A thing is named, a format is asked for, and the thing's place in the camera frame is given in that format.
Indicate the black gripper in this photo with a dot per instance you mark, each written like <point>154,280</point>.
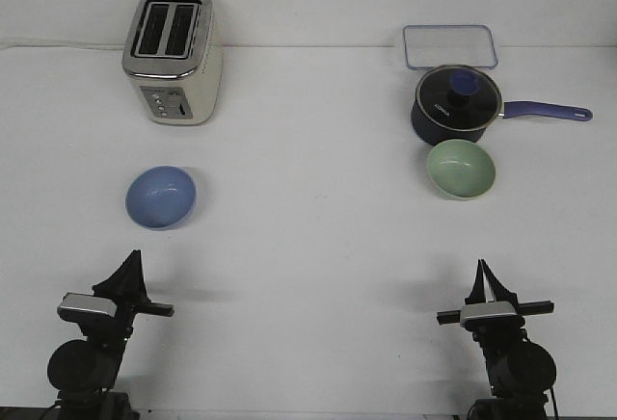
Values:
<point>494,327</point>
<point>126,283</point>

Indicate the blue bowl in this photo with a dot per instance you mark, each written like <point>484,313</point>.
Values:
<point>161,197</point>

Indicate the green bowl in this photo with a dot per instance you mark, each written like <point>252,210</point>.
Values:
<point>461,169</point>

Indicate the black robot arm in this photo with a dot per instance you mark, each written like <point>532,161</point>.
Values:
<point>84,371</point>
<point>521,373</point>

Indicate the dark blue saucepan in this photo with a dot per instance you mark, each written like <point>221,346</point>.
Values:
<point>468,125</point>

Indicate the glass pot lid blue knob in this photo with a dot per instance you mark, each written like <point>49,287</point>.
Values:
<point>457,87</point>

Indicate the silver two-slot toaster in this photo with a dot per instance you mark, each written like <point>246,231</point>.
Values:
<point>173,59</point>

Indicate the clear blue-rimmed container lid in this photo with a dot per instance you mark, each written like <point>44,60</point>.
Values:
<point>428,46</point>

